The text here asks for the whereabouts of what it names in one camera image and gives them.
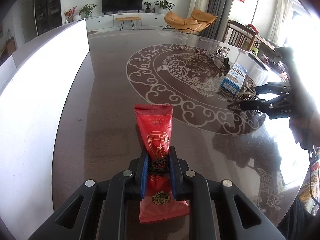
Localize wooden dining chair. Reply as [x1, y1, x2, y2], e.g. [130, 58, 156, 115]
[223, 20, 275, 55]

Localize blue white carton box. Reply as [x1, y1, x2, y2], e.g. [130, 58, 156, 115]
[220, 62, 247, 95]

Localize small wooden bench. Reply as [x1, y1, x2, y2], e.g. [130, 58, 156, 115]
[116, 16, 141, 31]

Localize red flower vase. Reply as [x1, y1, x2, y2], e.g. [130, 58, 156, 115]
[63, 6, 82, 24]

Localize green potted plant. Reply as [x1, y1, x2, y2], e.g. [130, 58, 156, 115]
[79, 3, 97, 18]
[155, 0, 175, 14]

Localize small dark potted plant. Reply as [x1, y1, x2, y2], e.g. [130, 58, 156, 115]
[144, 2, 152, 13]

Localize green potted plant right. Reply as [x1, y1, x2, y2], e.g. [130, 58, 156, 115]
[155, 0, 175, 14]

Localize green potted plant left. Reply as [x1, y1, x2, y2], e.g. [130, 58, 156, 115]
[79, 3, 97, 18]

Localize grey curtain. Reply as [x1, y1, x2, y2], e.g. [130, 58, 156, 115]
[201, 0, 233, 41]

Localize orange lounge chair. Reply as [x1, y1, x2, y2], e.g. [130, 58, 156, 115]
[164, 8, 217, 34]

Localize red snack packet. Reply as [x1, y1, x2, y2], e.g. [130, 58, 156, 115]
[135, 105, 189, 224]

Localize black flat television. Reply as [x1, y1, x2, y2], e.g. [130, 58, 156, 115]
[101, 0, 143, 14]

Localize dark glass display cabinet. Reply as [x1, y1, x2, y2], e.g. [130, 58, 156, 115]
[34, 0, 62, 36]

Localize pearl beaded hair claw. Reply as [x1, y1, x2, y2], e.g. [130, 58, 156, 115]
[236, 80, 257, 101]

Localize floral fabric sofa cover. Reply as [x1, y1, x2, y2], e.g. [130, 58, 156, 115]
[299, 147, 319, 216]

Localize white tv cabinet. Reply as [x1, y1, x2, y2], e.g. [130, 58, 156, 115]
[86, 12, 167, 32]

